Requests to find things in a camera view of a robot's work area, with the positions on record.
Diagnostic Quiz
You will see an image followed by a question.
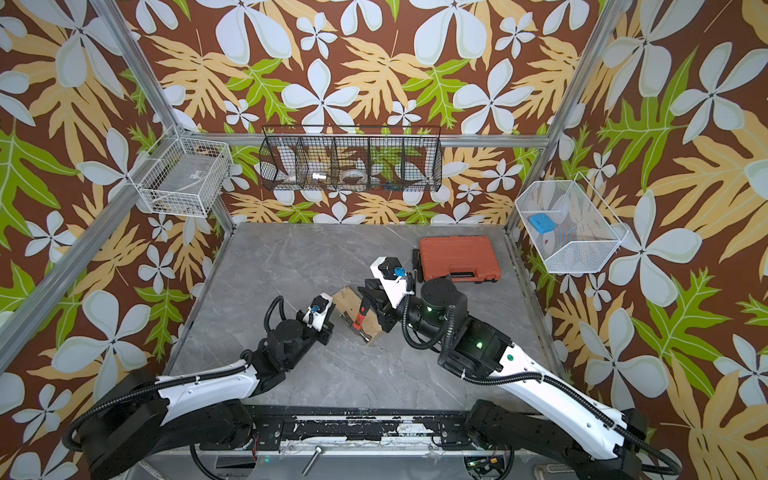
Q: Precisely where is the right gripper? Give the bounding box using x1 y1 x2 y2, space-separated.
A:
360 279 456 350

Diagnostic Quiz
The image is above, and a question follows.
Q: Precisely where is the wooden board with nails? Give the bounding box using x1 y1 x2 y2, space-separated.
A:
332 287 382 343

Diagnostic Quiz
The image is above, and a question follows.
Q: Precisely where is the claw hammer red black handle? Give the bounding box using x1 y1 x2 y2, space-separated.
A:
350 305 371 343

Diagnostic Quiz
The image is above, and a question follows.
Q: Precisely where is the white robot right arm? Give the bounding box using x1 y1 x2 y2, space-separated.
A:
358 278 683 479

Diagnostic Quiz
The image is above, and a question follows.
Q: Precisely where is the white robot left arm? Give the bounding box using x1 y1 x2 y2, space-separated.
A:
62 293 334 479

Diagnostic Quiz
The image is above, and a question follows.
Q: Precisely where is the red plastic tool case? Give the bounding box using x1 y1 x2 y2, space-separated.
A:
416 236 502 284

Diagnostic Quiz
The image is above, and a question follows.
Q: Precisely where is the metal bolt on base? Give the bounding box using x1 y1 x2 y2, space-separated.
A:
301 446 324 477

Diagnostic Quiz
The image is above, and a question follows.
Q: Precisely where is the blue object in basket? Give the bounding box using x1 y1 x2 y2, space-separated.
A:
528 213 557 234

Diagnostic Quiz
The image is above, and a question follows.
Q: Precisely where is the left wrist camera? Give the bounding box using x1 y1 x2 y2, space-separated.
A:
303 293 334 332

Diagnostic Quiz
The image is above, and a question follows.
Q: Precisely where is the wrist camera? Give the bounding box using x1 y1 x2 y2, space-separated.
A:
370 256 415 308
303 293 334 332

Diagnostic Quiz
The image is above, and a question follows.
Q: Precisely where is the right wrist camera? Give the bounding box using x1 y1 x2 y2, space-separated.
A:
370 256 415 308

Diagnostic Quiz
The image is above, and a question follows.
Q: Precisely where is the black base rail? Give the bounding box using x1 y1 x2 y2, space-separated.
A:
245 405 479 452

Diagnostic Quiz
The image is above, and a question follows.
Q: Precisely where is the black wire basket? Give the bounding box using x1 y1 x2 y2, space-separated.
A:
256 125 444 192

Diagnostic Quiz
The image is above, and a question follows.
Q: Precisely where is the white wire basket right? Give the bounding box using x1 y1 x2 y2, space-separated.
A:
515 180 629 275

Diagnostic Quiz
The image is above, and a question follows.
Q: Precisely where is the white wire basket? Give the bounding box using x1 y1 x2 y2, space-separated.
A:
130 127 233 218
515 180 629 275

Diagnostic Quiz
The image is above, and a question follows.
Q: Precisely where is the white wire basket left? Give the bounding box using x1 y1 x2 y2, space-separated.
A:
130 127 233 218

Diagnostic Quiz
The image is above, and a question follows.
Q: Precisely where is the aluminium frame post right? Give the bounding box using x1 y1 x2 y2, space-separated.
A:
503 0 637 232

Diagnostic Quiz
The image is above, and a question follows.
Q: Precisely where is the aluminium frame post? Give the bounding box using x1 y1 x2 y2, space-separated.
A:
92 1 234 233
503 0 637 232

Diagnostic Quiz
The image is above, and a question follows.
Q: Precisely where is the aluminium frame post left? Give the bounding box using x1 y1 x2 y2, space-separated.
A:
92 1 234 233

